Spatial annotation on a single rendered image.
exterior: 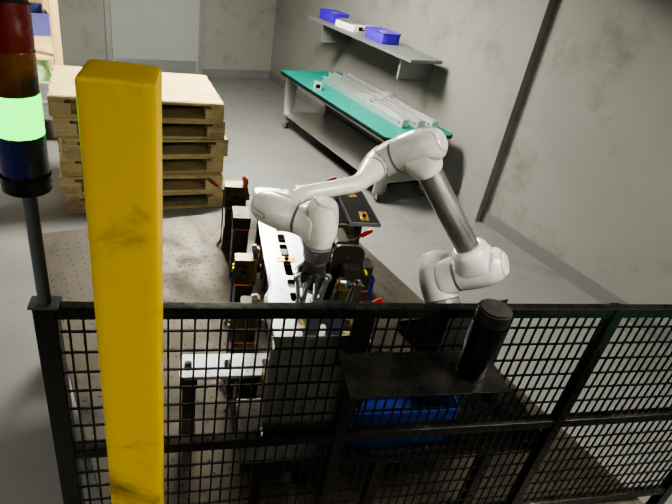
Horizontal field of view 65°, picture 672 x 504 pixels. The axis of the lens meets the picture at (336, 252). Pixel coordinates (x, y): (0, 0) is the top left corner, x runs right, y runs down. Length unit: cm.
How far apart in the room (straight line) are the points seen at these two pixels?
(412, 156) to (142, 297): 131
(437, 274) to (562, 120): 282
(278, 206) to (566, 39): 367
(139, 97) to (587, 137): 426
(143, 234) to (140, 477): 58
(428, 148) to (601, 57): 294
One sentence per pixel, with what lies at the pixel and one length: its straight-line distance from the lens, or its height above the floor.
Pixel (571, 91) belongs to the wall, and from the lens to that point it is 487.
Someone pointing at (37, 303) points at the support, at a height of 156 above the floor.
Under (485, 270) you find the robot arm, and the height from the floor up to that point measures 114.
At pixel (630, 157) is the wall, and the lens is 460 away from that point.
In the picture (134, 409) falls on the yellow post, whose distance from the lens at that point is 109.
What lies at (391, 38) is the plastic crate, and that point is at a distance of 604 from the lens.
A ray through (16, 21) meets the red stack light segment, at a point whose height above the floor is 204.
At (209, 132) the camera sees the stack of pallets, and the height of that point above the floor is 67.
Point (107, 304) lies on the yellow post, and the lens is 93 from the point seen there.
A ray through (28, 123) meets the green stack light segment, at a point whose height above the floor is 190.
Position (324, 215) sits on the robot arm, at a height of 149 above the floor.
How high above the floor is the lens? 220
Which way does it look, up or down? 31 degrees down
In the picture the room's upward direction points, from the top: 11 degrees clockwise
